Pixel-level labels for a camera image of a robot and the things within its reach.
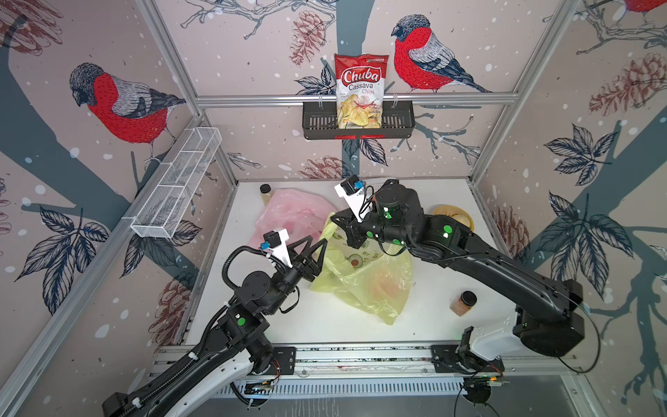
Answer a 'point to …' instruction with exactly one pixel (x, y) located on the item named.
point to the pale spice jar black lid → (265, 193)
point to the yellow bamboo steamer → (456, 213)
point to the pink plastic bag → (301, 214)
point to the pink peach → (386, 288)
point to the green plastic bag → (377, 277)
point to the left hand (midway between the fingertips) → (322, 237)
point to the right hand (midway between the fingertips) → (331, 217)
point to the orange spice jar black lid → (465, 302)
